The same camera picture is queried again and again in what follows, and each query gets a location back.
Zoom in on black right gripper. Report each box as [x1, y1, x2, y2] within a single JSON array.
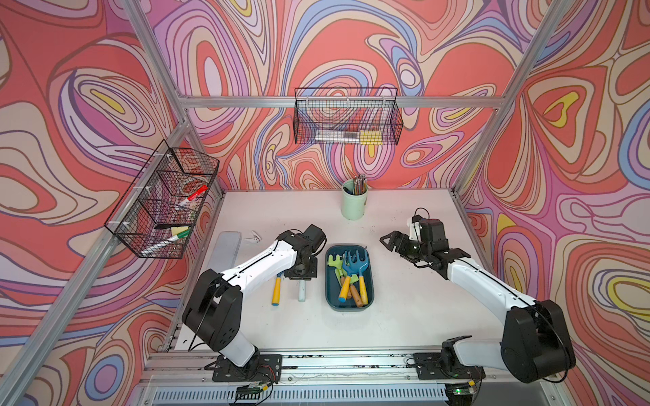
[[380, 231, 431, 262]]

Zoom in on light blue rake pale handle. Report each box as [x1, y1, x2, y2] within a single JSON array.
[[298, 280, 306, 303]]

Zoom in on teal storage box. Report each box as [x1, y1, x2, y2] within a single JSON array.
[[325, 245, 375, 312]]

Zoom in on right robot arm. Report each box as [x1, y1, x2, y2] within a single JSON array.
[[380, 215, 577, 383]]

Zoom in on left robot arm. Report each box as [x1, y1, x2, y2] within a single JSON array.
[[182, 224, 327, 368]]

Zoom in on lime green hand tool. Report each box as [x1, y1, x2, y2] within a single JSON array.
[[328, 254, 346, 287]]

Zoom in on clear box in basket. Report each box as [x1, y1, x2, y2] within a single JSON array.
[[315, 130, 360, 144]]

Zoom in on mint green pen cup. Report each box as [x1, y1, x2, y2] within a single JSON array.
[[341, 179, 368, 221]]

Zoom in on pens in cup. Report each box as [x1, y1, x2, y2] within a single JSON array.
[[343, 174, 368, 196]]

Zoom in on grey flat case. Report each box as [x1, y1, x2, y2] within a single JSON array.
[[205, 231, 242, 272]]

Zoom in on yellow item in basket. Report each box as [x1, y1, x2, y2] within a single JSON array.
[[359, 130, 384, 145]]

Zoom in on red capped marker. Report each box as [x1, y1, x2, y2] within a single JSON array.
[[177, 184, 208, 207]]

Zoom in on green capped marker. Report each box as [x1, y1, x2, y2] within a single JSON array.
[[142, 226, 191, 255]]

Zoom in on green circuit board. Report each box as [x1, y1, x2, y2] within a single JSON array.
[[235, 384, 272, 400]]

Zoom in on teal hand tool wooden handle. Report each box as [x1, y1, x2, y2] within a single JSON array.
[[339, 265, 364, 308]]

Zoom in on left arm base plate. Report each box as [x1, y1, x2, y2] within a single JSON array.
[[204, 354, 283, 383]]

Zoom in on aluminium frame post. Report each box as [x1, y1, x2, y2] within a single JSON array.
[[450, 0, 573, 198]]

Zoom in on aluminium front rail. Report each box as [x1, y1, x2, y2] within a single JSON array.
[[127, 348, 570, 405]]

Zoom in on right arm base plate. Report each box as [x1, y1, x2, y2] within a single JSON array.
[[412, 352, 486, 382]]

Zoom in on black wire back basket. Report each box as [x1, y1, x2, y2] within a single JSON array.
[[292, 85, 405, 146]]

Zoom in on black wire side basket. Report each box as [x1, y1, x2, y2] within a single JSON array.
[[104, 140, 220, 259]]

